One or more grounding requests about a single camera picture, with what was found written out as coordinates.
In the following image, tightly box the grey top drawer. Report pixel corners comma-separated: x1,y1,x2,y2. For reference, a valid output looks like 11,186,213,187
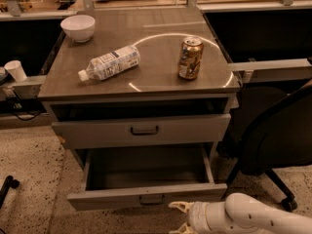
53,114,230,149

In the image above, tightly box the grey drawer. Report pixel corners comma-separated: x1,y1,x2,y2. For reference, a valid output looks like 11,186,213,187
53,114,230,149
67,144,227,211

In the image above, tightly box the clear plastic water bottle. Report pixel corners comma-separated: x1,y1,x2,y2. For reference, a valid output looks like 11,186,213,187
78,45,140,82

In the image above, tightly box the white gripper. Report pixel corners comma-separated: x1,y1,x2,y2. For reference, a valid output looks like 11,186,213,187
169,201,224,234

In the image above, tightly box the gold soda can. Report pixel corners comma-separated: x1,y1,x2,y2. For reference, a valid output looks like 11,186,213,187
177,36,204,80

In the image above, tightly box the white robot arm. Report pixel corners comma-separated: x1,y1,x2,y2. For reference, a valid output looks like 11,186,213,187
169,193,312,234

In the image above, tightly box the black office chair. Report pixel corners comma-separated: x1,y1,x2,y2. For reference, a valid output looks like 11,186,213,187
217,83,312,212

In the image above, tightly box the black cable with plug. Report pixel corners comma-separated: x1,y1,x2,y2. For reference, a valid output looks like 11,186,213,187
3,87,43,122

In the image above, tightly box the black caster base at left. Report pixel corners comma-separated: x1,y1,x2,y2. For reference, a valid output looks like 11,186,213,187
0,175,20,209

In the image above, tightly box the white ceramic bowl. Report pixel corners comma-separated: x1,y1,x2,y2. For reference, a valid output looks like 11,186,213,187
60,15,96,43

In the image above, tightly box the grey drawer cabinet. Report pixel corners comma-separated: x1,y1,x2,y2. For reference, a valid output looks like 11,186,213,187
37,6,242,173

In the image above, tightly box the white paper cup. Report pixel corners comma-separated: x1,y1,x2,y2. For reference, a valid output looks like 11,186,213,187
4,60,26,82

